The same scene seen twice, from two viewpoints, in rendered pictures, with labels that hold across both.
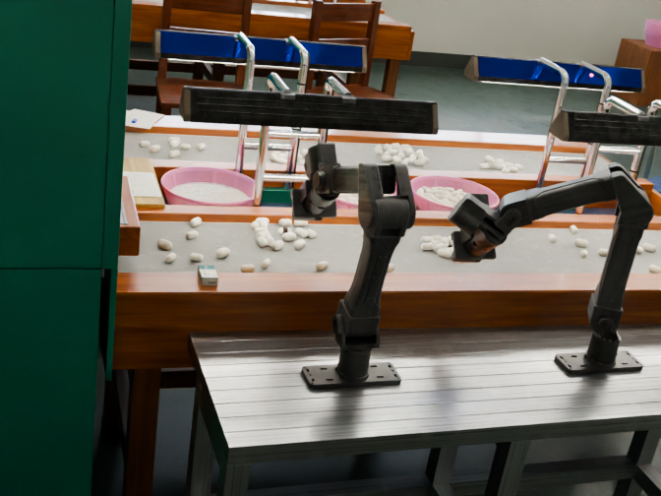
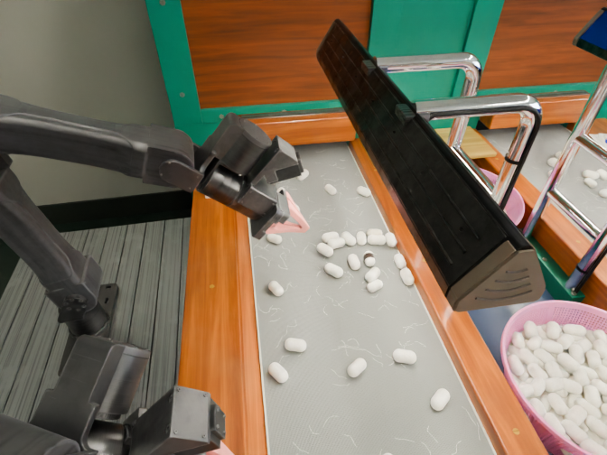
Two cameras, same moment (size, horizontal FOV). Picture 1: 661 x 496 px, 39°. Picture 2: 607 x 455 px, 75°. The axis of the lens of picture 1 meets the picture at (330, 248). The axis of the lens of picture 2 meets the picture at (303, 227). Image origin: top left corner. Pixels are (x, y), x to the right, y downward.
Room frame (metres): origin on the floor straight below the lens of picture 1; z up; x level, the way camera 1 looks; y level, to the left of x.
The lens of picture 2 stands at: (2.12, -0.43, 1.31)
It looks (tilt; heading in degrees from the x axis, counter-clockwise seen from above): 42 degrees down; 101
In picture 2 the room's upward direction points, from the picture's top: straight up
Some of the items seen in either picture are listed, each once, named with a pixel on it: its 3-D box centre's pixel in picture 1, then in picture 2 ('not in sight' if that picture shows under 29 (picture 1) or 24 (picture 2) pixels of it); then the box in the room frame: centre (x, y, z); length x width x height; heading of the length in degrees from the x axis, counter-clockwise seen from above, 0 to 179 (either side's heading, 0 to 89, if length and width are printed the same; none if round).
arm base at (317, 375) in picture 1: (354, 360); (84, 315); (1.65, -0.08, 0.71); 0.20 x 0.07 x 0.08; 112
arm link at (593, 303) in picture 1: (618, 262); not in sight; (1.87, -0.62, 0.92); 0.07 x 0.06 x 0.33; 174
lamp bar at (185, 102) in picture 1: (313, 109); (387, 108); (2.14, 0.09, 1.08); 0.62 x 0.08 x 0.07; 110
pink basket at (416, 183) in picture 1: (450, 206); not in sight; (2.59, -0.33, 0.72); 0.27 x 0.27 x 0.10
